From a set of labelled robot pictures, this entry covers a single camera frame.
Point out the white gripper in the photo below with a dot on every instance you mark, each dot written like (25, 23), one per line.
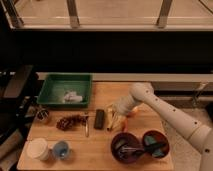
(125, 105)

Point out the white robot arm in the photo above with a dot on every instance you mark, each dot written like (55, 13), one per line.
(199, 135)

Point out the black rectangular block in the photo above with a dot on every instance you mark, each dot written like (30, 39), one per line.
(99, 119)

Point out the metal knife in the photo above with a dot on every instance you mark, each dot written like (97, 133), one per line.
(86, 124)

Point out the dark red left bowl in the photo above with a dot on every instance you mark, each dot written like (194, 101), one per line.
(125, 139)

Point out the dark red bowl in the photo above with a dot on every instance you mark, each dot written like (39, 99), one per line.
(125, 139)
(159, 137)

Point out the metal utensil in bowl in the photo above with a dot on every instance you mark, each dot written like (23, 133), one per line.
(124, 151)

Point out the dark red right bowl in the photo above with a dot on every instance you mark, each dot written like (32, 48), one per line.
(159, 137)

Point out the crumpled white plastic wrap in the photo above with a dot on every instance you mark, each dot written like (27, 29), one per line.
(72, 97)

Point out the teal object in bowl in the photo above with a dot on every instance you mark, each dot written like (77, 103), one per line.
(154, 147)

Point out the brown pine cone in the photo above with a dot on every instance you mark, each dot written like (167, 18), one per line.
(69, 122)

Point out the green plastic tray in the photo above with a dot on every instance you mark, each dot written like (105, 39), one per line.
(56, 85)

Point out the blue glass cup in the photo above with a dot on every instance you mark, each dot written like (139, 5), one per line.
(61, 150)

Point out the small dark round container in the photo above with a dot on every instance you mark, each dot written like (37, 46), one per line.
(43, 115)

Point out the white paper cup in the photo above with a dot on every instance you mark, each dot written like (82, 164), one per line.
(38, 149)

